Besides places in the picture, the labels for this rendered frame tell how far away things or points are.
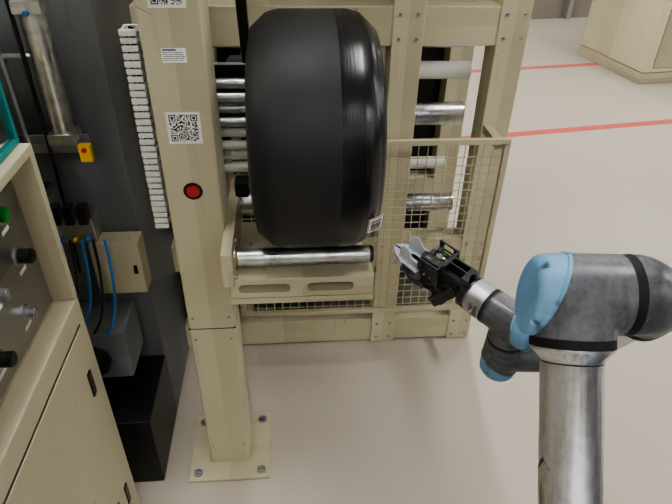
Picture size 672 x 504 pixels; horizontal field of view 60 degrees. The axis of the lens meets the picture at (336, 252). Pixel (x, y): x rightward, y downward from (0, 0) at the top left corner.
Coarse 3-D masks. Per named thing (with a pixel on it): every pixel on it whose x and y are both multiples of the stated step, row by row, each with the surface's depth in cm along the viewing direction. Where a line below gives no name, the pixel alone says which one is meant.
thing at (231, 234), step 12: (228, 204) 155; (240, 204) 163; (228, 216) 150; (240, 216) 163; (228, 228) 145; (240, 228) 162; (228, 240) 141; (228, 252) 136; (228, 264) 137; (228, 276) 139
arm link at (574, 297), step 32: (544, 256) 80; (576, 256) 79; (608, 256) 80; (544, 288) 76; (576, 288) 76; (608, 288) 76; (640, 288) 76; (544, 320) 77; (576, 320) 76; (608, 320) 76; (640, 320) 77; (544, 352) 79; (576, 352) 76; (608, 352) 76; (544, 384) 80; (576, 384) 77; (544, 416) 80; (576, 416) 77; (544, 448) 80; (576, 448) 77; (544, 480) 80; (576, 480) 77
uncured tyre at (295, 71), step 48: (288, 48) 115; (336, 48) 116; (288, 96) 112; (336, 96) 113; (384, 96) 118; (288, 144) 114; (336, 144) 114; (384, 144) 118; (288, 192) 118; (336, 192) 119; (288, 240) 131; (336, 240) 133
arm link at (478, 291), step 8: (480, 280) 114; (472, 288) 113; (480, 288) 113; (488, 288) 112; (496, 288) 113; (464, 296) 114; (472, 296) 113; (480, 296) 112; (464, 304) 114; (472, 304) 113; (480, 304) 112; (472, 312) 113
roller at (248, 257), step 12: (240, 252) 141; (252, 252) 142; (264, 252) 142; (276, 252) 142; (288, 252) 142; (300, 252) 142; (312, 252) 142; (324, 252) 143; (336, 252) 143; (348, 252) 143; (360, 252) 143; (372, 252) 143; (240, 264) 142; (252, 264) 142; (264, 264) 142; (276, 264) 143; (288, 264) 143; (300, 264) 144
